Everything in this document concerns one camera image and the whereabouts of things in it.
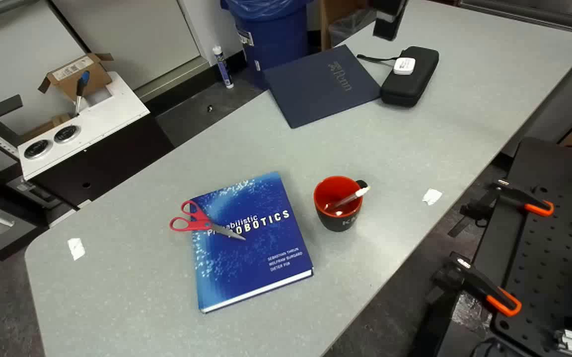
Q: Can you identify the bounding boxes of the white earbuds case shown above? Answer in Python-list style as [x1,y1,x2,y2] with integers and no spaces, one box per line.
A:
[392,56,418,78]

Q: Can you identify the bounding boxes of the navy blue folder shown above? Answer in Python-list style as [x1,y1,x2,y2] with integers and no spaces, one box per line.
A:
[263,45,384,132]

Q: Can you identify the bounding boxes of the blue trash bin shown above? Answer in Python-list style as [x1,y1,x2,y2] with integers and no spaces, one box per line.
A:
[219,0,312,92]

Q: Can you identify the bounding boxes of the white marker with blue label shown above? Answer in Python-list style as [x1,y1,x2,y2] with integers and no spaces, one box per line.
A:
[211,45,237,92]

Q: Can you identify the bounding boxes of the white paper scrap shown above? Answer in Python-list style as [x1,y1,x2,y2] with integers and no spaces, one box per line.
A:
[66,237,88,263]
[422,187,445,207]

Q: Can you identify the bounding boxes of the red and black mug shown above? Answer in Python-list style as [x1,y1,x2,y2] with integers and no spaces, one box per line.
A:
[312,175,370,235]

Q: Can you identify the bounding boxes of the blue robotics book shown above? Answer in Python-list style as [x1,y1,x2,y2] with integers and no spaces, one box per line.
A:
[189,172,316,316]

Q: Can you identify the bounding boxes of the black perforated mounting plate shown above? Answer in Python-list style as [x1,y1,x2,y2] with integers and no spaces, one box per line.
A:
[471,138,572,357]

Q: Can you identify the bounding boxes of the open cardboard box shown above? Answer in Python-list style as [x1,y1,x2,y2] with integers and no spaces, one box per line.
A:
[38,53,116,106]

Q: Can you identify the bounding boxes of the white shelf with round holes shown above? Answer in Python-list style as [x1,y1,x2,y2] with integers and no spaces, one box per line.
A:
[12,70,153,183]

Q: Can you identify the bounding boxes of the black clamp with orange handle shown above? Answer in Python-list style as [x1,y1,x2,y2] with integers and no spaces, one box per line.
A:
[461,179,559,223]
[431,253,525,320]

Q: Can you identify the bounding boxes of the red handled scissors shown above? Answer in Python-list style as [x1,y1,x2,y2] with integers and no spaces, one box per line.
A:
[169,199,249,243]

